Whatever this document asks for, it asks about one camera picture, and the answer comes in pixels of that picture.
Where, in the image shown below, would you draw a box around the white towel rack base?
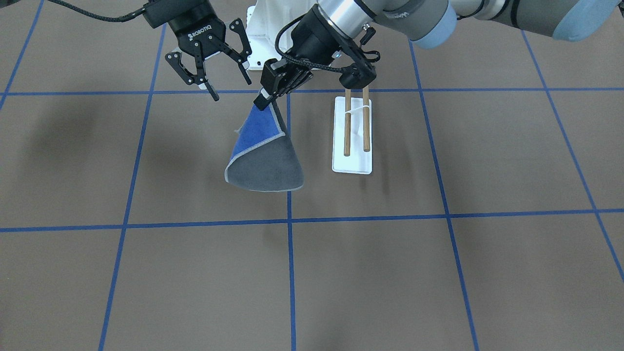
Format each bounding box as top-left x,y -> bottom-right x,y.
331,96 -> 373,175

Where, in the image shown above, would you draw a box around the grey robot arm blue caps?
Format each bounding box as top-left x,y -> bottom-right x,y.
141,0 -> 623,110

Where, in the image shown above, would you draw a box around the black towel-holding gripper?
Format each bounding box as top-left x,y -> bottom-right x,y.
253,5 -> 364,111

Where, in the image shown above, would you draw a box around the wooden rack rod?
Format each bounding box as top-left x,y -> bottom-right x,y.
343,89 -> 351,157
362,86 -> 371,153

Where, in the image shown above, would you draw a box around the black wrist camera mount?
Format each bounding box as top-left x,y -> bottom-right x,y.
337,26 -> 381,90

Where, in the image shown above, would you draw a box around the blue and grey towel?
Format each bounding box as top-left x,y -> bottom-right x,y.
224,102 -> 305,193

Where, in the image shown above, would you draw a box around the black braided cable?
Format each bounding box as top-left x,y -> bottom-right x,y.
46,0 -> 152,23

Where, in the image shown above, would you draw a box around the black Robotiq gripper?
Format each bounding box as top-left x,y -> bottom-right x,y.
143,0 -> 253,102

